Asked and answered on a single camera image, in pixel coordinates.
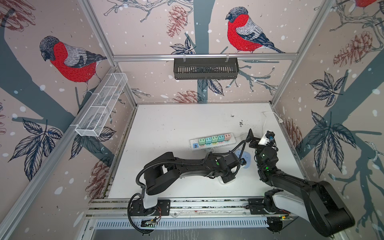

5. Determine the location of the blue square socket cube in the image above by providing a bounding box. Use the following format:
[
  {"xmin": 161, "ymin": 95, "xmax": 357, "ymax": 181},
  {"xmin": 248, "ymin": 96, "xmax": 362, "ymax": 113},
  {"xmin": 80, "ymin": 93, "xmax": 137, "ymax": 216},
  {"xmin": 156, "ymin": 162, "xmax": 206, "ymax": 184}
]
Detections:
[{"xmin": 235, "ymin": 150, "xmax": 252, "ymax": 169}]

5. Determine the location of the pink USB charger plug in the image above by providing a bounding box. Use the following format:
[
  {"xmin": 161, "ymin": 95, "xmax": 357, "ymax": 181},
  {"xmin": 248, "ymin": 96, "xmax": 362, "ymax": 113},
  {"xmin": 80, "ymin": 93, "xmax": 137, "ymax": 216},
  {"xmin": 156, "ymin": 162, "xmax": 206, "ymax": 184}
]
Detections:
[{"xmin": 224, "ymin": 134, "xmax": 232, "ymax": 141}]

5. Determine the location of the teal charger plug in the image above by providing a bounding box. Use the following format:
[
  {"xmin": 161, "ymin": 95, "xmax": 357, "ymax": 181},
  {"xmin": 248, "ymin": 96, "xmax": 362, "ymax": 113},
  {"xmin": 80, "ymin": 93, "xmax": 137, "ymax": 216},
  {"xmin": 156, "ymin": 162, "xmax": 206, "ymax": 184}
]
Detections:
[
  {"xmin": 218, "ymin": 135, "xmax": 225, "ymax": 142},
  {"xmin": 205, "ymin": 137, "xmax": 212, "ymax": 145}
]

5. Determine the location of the white multicolour power strip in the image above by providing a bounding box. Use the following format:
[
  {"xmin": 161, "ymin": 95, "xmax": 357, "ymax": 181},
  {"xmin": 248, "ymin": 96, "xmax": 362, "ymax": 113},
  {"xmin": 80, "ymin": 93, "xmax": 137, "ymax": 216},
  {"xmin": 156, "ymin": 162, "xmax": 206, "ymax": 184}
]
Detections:
[{"xmin": 190, "ymin": 133, "xmax": 237, "ymax": 151}]

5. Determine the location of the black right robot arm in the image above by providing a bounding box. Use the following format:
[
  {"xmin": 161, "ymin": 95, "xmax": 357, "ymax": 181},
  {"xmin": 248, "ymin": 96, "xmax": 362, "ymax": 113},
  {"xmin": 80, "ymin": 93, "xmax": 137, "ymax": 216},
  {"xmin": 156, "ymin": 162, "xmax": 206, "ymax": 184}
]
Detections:
[{"xmin": 246, "ymin": 130, "xmax": 356, "ymax": 237}]

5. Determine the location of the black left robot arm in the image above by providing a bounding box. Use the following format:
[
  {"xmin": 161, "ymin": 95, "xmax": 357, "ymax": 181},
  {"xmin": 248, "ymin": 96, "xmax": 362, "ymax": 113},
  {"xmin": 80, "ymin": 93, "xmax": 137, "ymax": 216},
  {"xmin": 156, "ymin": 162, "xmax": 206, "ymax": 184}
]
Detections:
[{"xmin": 127, "ymin": 140, "xmax": 246, "ymax": 236}]

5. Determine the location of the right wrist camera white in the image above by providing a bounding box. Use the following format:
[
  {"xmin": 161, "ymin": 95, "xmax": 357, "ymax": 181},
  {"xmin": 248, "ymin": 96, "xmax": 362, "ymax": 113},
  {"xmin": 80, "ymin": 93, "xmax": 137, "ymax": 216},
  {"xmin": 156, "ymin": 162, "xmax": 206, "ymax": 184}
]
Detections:
[{"xmin": 258, "ymin": 131, "xmax": 276, "ymax": 146}]

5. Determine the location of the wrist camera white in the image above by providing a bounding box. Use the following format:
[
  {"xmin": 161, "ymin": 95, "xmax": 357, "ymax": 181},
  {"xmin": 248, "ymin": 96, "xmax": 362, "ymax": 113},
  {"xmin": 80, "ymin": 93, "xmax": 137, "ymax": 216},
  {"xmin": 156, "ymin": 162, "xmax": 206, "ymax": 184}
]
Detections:
[
  {"xmin": 258, "ymin": 131, "xmax": 276, "ymax": 146},
  {"xmin": 239, "ymin": 158, "xmax": 247, "ymax": 167}
]

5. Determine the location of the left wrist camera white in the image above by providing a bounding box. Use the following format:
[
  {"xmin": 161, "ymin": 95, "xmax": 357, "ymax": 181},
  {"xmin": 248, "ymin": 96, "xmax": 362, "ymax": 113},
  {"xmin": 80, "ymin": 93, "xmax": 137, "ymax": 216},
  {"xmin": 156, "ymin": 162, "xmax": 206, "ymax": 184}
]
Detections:
[{"xmin": 239, "ymin": 158, "xmax": 247, "ymax": 167}]

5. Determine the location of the white power strip cable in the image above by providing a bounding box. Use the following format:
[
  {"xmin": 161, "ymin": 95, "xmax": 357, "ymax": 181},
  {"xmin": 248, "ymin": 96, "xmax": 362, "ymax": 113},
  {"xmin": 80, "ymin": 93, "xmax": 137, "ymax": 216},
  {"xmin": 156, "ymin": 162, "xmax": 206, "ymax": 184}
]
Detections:
[{"xmin": 235, "ymin": 111, "xmax": 284, "ymax": 142}]

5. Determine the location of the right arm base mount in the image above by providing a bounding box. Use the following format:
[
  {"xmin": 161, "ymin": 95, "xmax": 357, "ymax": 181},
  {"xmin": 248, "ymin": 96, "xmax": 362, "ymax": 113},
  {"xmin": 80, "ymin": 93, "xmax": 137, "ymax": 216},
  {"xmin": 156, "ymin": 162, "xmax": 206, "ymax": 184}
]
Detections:
[{"xmin": 246, "ymin": 198, "xmax": 277, "ymax": 215}]

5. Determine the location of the black wall shelf basket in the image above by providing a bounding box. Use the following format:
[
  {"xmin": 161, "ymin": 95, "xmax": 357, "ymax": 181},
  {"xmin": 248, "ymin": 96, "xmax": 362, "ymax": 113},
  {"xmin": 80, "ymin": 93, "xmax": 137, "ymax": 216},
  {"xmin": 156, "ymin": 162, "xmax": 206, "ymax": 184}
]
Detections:
[{"xmin": 174, "ymin": 58, "xmax": 239, "ymax": 80}]

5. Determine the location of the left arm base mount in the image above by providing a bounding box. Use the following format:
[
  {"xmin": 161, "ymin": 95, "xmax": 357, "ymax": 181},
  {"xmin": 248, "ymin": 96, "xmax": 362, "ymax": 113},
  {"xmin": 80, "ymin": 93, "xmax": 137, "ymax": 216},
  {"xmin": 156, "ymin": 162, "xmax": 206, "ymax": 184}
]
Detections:
[{"xmin": 128, "ymin": 199, "xmax": 171, "ymax": 217}]

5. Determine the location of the white wire mesh shelf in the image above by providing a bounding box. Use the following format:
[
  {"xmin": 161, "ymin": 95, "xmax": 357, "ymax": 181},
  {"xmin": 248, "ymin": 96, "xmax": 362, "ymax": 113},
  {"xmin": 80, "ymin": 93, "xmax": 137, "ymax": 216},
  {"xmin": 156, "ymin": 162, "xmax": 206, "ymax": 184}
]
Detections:
[{"xmin": 75, "ymin": 73, "xmax": 128, "ymax": 137}]

